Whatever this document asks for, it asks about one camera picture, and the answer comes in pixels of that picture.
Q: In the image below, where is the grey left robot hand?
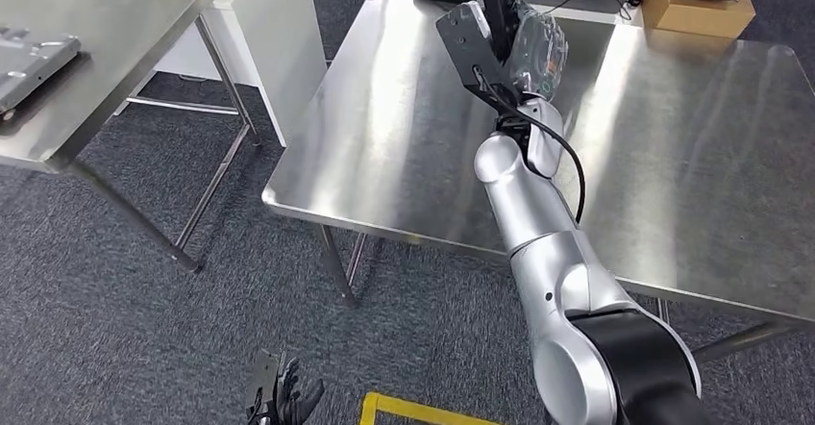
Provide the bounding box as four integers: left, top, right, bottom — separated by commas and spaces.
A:
270, 357, 327, 425

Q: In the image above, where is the black plastic plate frame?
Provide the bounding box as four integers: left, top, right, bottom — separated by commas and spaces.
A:
474, 0, 522, 63

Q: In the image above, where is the steel workbench table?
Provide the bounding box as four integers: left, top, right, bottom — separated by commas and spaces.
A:
260, 0, 815, 366

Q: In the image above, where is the grey metal panel part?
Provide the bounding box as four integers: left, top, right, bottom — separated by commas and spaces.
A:
0, 25, 83, 115

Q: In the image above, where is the cardboard box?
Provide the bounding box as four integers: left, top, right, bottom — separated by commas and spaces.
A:
641, 0, 757, 41

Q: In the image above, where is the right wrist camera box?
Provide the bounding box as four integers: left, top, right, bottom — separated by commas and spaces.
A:
435, 0, 524, 114

